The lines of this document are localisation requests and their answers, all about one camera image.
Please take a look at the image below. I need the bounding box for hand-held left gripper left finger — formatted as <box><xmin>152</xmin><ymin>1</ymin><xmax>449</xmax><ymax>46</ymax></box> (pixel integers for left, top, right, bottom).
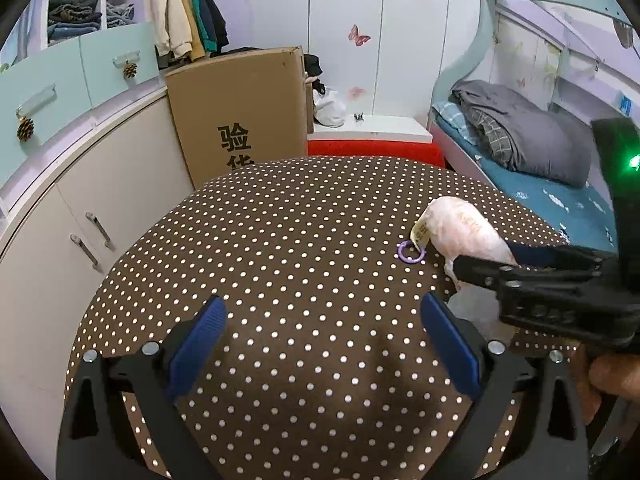
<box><xmin>56</xmin><ymin>295</ymin><xmax>230</xmax><ymax>480</ymax></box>

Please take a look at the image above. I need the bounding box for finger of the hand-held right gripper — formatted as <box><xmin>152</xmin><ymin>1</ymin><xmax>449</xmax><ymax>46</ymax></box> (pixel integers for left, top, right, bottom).
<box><xmin>452</xmin><ymin>255</ymin><xmax>597</xmax><ymax>292</ymax></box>
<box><xmin>505</xmin><ymin>242</ymin><xmax>604</xmax><ymax>269</ymax></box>

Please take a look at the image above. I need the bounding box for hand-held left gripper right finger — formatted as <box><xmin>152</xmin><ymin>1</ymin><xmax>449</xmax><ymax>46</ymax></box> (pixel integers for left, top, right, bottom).
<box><xmin>420</xmin><ymin>292</ymin><xmax>591</xmax><ymax>480</ymax></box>

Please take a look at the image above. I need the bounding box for pink plush toy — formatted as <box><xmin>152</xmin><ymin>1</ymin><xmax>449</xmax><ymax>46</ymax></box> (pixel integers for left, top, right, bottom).
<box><xmin>410</xmin><ymin>196</ymin><xmax>518</xmax><ymax>293</ymax></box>

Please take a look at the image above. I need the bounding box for person's right hand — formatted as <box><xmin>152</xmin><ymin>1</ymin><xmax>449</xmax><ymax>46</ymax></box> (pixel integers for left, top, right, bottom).
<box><xmin>571</xmin><ymin>349</ymin><xmax>640</xmax><ymax>424</ymax></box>

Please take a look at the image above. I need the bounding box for white crumpled wrapper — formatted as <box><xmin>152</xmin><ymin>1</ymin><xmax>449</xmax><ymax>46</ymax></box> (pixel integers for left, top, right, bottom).
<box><xmin>447</xmin><ymin>287</ymin><xmax>513</xmax><ymax>348</ymax></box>

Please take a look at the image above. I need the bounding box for teal quilted bed cover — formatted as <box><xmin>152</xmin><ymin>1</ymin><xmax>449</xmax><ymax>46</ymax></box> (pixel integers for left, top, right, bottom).
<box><xmin>480</xmin><ymin>155</ymin><xmax>618</xmax><ymax>252</ymax></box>

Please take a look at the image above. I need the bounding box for grey blanket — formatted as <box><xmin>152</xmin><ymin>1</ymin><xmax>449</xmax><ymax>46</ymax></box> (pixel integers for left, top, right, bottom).
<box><xmin>450</xmin><ymin>80</ymin><xmax>596</xmax><ymax>188</ymax></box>

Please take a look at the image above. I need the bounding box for brown polka dot tablecloth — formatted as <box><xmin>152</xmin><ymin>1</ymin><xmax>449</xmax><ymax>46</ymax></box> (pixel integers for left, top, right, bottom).
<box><xmin>64</xmin><ymin>156</ymin><xmax>583</xmax><ymax>480</ymax></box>

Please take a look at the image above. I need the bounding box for light blue plaid pillow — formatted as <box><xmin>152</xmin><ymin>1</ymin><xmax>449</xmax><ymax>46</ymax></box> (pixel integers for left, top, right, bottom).
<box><xmin>432</xmin><ymin>100</ymin><xmax>481</xmax><ymax>147</ymax></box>

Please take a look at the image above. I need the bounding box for red cushion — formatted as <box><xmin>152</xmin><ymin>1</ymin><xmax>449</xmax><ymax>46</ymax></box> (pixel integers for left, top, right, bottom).
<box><xmin>306</xmin><ymin>140</ymin><xmax>447</xmax><ymax>168</ymax></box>

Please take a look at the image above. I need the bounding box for white nightstand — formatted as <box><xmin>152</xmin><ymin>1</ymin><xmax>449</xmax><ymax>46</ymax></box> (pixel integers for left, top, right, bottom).
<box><xmin>306</xmin><ymin>115</ymin><xmax>433</xmax><ymax>143</ymax></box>

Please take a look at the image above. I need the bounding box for white floor cabinet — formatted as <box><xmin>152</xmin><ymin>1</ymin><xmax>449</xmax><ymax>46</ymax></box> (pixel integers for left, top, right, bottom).
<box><xmin>0</xmin><ymin>80</ymin><xmax>196</xmax><ymax>461</ymax></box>

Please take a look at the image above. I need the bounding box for white wardrobe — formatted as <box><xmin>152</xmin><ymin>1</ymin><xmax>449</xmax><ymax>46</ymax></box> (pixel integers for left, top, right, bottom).
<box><xmin>235</xmin><ymin>0</ymin><xmax>483</xmax><ymax>131</ymax></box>

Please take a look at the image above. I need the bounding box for white plastic bag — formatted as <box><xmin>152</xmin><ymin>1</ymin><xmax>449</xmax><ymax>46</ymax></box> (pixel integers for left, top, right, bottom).
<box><xmin>312</xmin><ymin>86</ymin><xmax>347</xmax><ymax>128</ymax></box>

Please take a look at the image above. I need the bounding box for large cardboard box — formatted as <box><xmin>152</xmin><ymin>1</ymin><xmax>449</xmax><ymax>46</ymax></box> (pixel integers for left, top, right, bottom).
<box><xmin>165</xmin><ymin>46</ymin><xmax>307</xmax><ymax>191</ymax></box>

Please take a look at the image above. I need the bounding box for small cardboard box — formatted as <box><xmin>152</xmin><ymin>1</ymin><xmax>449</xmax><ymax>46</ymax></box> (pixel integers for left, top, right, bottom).
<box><xmin>303</xmin><ymin>75</ymin><xmax>316</xmax><ymax>133</ymax></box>

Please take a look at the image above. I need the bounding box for black cloth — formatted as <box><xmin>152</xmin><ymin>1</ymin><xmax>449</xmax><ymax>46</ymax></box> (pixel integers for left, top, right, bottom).
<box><xmin>302</xmin><ymin>53</ymin><xmax>328</xmax><ymax>96</ymax></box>

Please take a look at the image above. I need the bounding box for tan hanging garment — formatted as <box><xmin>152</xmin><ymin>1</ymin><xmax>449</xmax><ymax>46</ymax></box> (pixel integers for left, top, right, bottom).
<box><xmin>175</xmin><ymin>0</ymin><xmax>207</xmax><ymax>61</ymax></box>

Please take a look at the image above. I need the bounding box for mint green drawer front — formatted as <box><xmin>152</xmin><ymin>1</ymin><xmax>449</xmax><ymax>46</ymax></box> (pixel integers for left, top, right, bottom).
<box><xmin>80</xmin><ymin>20</ymin><xmax>160</xmax><ymax>96</ymax></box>
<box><xmin>0</xmin><ymin>35</ymin><xmax>93</xmax><ymax>181</ymax></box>

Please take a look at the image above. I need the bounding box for black hanging garment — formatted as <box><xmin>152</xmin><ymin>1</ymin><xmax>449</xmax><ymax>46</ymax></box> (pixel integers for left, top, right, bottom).
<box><xmin>192</xmin><ymin>0</ymin><xmax>230</xmax><ymax>56</ymax></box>

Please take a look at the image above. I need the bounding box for cream hanging hoodie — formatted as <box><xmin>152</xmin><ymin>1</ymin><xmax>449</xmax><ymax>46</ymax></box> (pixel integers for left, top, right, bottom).
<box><xmin>146</xmin><ymin>0</ymin><xmax>193</xmax><ymax>58</ymax></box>

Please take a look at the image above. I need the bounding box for folded jeans stack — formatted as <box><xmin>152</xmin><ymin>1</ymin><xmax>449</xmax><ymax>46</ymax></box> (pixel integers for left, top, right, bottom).
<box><xmin>106</xmin><ymin>2</ymin><xmax>136</xmax><ymax>29</ymax></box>
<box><xmin>47</xmin><ymin>0</ymin><xmax>101</xmax><ymax>41</ymax></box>

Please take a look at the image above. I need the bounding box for green hanging garment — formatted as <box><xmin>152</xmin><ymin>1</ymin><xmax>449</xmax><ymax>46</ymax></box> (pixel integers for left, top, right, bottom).
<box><xmin>185</xmin><ymin>0</ymin><xmax>215</xmax><ymax>53</ymax></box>

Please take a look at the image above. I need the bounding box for purple plastic ring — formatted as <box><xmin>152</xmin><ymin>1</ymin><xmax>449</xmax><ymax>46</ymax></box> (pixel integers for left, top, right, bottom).
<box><xmin>397</xmin><ymin>241</ymin><xmax>425</xmax><ymax>265</ymax></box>

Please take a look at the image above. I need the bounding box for metal cabinet handle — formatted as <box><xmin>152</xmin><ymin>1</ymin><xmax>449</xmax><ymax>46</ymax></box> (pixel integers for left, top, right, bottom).
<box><xmin>70</xmin><ymin>235</ymin><xmax>99</xmax><ymax>271</ymax></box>
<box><xmin>85</xmin><ymin>212</ymin><xmax>112</xmax><ymax>249</ymax></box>

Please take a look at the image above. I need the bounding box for bunk bed frame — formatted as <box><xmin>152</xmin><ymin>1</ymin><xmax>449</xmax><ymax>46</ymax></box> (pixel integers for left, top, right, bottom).
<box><xmin>427</xmin><ymin>0</ymin><xmax>640</xmax><ymax>196</ymax></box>

